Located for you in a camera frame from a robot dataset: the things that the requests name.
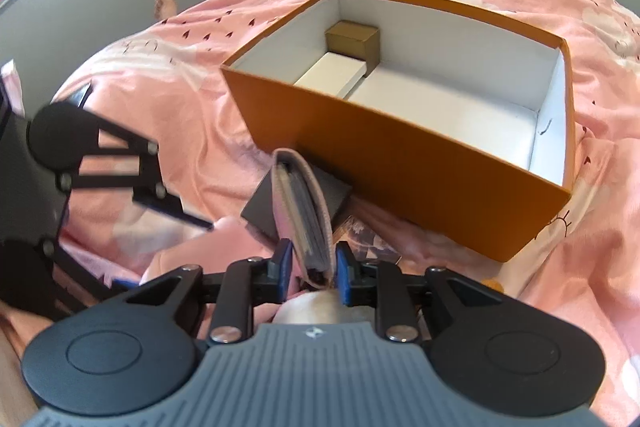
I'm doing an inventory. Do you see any flat white box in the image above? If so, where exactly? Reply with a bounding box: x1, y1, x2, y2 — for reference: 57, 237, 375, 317
292, 51, 370, 100

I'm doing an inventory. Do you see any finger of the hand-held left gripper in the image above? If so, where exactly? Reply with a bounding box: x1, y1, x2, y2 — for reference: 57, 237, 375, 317
42, 237, 143, 322
57, 111, 216, 231

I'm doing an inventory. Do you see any pink printed blanket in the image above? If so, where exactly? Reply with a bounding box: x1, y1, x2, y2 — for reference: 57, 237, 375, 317
0, 0, 640, 408

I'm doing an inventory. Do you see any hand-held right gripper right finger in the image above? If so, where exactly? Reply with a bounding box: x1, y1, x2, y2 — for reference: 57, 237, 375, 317
334, 241, 503, 344

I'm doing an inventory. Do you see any small brown cardboard box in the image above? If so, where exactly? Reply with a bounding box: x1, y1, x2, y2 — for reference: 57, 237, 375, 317
325, 21, 381, 70

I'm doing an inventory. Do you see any black book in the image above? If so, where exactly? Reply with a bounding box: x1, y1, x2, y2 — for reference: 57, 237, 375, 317
241, 167, 354, 243

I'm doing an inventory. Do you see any orange cardboard box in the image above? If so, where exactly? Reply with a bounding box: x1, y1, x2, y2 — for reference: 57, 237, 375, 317
221, 0, 573, 264

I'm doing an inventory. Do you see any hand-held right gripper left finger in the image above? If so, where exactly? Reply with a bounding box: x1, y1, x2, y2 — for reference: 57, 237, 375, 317
125, 239, 294, 345

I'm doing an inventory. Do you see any pink wallet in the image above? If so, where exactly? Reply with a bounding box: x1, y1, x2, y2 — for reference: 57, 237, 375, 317
270, 148, 337, 290

